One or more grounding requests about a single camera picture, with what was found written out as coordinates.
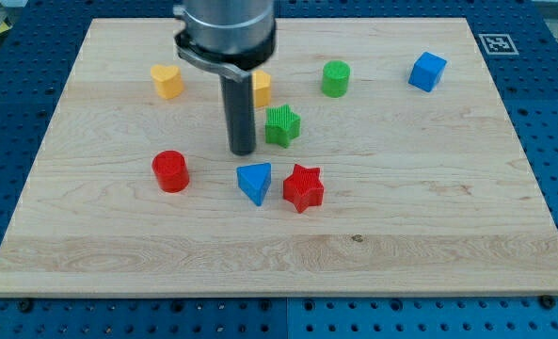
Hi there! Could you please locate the wooden board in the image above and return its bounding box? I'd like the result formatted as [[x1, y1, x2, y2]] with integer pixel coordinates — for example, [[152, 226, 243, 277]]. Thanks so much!
[[0, 18, 558, 299]]

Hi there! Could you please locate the fiducial marker tag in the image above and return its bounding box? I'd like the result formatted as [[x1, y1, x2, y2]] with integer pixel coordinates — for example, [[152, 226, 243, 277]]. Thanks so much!
[[479, 33, 518, 56]]

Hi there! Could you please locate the yellow heart block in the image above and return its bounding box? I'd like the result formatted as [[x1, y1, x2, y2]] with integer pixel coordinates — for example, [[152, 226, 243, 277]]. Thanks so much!
[[150, 64, 184, 99]]

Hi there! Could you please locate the red cylinder block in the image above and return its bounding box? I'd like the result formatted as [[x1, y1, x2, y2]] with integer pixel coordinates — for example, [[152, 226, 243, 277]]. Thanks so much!
[[151, 150, 190, 193]]

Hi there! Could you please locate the yellow pentagon block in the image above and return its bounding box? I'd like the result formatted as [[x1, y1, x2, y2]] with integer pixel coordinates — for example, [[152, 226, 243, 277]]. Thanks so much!
[[252, 70, 272, 108]]

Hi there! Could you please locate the red star block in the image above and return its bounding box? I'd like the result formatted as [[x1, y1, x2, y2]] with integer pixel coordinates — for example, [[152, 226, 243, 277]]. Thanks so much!
[[283, 164, 325, 213]]

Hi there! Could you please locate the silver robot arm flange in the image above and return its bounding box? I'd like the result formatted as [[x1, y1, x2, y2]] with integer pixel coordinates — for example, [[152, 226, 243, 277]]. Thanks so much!
[[172, 0, 276, 83]]

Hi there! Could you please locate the green cylinder block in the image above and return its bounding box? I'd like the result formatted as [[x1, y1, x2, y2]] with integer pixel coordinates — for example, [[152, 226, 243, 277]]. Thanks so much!
[[321, 60, 351, 98]]

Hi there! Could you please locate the green star block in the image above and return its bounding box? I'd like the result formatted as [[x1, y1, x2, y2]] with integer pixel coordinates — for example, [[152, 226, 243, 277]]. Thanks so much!
[[264, 105, 301, 148]]

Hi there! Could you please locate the blue cube block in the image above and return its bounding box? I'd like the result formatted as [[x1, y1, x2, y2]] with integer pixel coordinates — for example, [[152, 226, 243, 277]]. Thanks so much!
[[408, 52, 447, 92]]

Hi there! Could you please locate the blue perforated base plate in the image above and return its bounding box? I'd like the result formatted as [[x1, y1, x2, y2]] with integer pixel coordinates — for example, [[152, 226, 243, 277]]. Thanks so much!
[[0, 0, 558, 338]]

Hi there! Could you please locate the blue triangle block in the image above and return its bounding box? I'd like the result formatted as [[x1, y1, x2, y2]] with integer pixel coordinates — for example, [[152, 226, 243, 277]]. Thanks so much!
[[236, 163, 271, 206]]

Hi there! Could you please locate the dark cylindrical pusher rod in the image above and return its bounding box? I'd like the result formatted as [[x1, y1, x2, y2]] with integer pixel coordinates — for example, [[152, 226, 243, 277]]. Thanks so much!
[[220, 73, 256, 155]]

